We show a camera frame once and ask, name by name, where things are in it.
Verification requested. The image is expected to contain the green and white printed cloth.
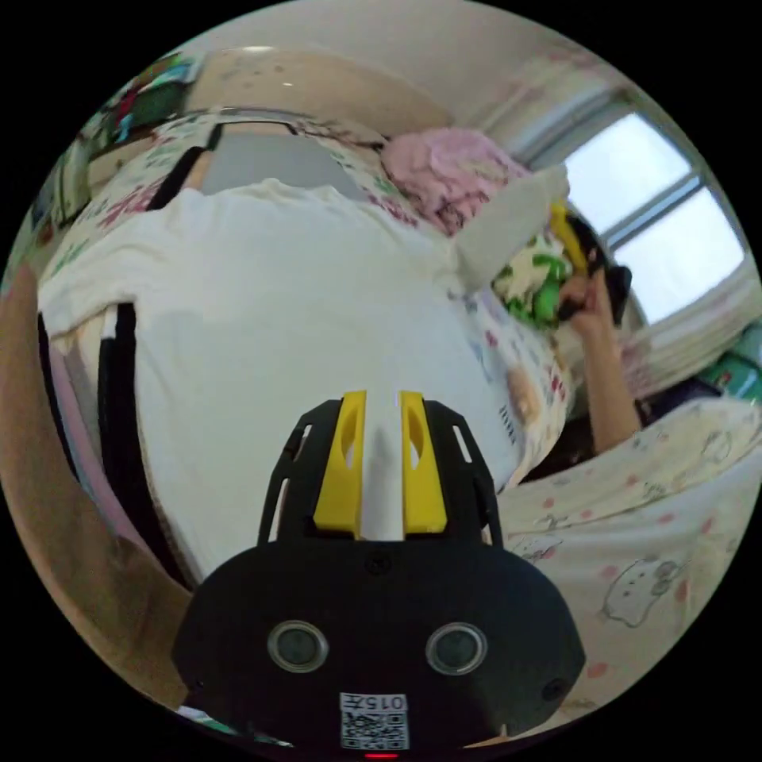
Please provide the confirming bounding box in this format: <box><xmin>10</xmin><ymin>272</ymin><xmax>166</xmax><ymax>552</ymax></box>
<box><xmin>491</xmin><ymin>233</ymin><xmax>574</xmax><ymax>329</ymax></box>

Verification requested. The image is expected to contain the person's body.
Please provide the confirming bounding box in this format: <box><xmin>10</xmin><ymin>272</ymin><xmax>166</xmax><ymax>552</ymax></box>
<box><xmin>498</xmin><ymin>397</ymin><xmax>762</xmax><ymax>742</ymax></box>

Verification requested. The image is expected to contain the pink rumpled blanket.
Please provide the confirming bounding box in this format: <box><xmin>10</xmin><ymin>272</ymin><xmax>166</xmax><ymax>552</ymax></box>
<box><xmin>380</xmin><ymin>127</ymin><xmax>532</xmax><ymax>234</ymax></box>

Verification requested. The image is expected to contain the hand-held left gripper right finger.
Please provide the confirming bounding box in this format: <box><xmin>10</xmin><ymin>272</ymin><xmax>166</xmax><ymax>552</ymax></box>
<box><xmin>399</xmin><ymin>390</ymin><xmax>448</xmax><ymax>534</ymax></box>

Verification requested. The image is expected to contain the white long sleeve shirt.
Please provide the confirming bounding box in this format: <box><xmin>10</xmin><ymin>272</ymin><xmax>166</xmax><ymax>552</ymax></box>
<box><xmin>37</xmin><ymin>163</ymin><xmax>572</xmax><ymax>540</ymax></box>

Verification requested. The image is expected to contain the person's right forearm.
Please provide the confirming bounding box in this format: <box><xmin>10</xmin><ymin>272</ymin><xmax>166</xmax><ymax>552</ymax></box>
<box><xmin>572</xmin><ymin>324</ymin><xmax>651</xmax><ymax>460</ymax></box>

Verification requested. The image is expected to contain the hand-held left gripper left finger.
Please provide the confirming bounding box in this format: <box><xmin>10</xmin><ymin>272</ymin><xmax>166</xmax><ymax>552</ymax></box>
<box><xmin>314</xmin><ymin>390</ymin><xmax>368</xmax><ymax>534</ymax></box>

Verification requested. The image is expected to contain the person's right hand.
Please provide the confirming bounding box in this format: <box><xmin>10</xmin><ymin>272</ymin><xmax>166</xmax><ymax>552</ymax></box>
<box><xmin>559</xmin><ymin>275</ymin><xmax>615</xmax><ymax>341</ymax></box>

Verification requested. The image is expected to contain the window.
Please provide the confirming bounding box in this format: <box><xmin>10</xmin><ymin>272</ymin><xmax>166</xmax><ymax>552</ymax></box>
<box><xmin>562</xmin><ymin>111</ymin><xmax>749</xmax><ymax>327</ymax></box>

